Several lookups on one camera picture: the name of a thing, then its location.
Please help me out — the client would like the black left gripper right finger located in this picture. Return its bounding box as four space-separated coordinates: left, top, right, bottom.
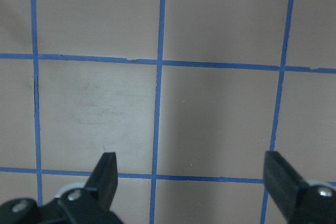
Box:
263 151 335 223

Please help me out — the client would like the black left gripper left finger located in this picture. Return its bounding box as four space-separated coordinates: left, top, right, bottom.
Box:
1 152 123 223

